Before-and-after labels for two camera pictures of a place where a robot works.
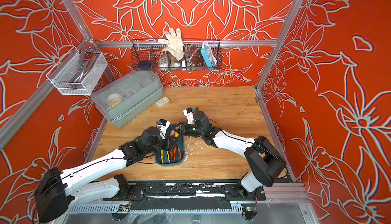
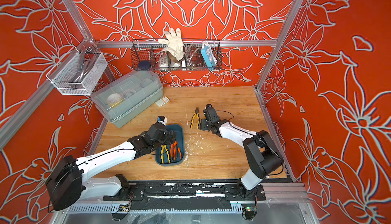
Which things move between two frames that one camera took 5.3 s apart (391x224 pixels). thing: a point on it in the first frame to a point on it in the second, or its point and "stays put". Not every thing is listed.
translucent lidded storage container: x=122 y=99 stays put
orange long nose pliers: x=173 y=152 stays put
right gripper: x=184 y=126 to x=202 y=122
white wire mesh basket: x=77 y=73 stays put
